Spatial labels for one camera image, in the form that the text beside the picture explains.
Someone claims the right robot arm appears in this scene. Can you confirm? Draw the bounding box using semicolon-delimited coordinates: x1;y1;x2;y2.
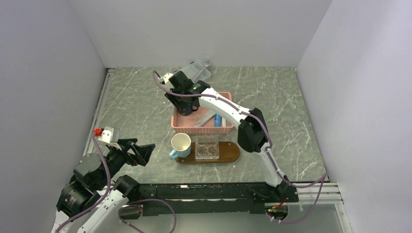
153;71;293;201

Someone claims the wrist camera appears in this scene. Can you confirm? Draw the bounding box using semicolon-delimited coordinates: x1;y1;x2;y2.
92;126;121;149
159;73;174;89

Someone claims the pink plastic basket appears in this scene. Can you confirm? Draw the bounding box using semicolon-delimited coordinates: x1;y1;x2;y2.
171;107;234;134

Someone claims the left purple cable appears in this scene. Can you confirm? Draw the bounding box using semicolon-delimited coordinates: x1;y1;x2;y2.
54;129;177;233

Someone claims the silver wrench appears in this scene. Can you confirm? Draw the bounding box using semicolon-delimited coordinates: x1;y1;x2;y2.
196;60;212;79

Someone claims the oval wooden tray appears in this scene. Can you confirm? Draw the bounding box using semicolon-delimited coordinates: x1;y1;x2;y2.
175;141;240;164

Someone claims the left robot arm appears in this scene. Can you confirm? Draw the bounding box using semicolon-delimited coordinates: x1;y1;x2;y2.
52;138;155;233

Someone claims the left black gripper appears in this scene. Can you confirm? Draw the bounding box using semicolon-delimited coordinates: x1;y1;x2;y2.
96;138;155;189

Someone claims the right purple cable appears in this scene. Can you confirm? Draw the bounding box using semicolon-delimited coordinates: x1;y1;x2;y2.
152;70;328;225

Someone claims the light blue mug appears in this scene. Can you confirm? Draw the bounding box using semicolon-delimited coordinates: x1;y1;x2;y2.
169;133;191;160

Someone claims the clear acrylic toothbrush holder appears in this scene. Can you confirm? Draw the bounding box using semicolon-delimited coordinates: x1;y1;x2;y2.
195;135;220;161

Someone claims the purple cable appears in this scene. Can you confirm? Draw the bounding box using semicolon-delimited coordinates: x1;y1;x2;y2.
152;70;328;225
54;129;177;233

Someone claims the aluminium side rail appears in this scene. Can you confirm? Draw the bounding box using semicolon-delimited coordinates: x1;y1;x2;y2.
75;67;116;166

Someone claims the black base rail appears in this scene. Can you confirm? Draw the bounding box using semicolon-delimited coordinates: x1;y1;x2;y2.
127;182;299;216

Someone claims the dark blue mug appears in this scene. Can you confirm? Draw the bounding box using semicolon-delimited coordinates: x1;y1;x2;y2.
176;104;198;116

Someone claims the clear plastic box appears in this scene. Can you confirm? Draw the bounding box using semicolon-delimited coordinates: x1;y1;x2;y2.
179;61;211;83

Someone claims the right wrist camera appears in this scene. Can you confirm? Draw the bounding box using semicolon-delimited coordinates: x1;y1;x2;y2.
159;73;174;89

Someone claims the blue toothpaste tube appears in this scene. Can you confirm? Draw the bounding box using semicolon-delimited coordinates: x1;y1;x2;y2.
214;114;222;127

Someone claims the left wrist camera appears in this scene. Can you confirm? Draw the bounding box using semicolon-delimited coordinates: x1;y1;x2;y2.
92;126;121;149

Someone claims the white toothpaste tube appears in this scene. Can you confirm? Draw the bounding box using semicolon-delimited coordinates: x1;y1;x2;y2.
193;111;215;128

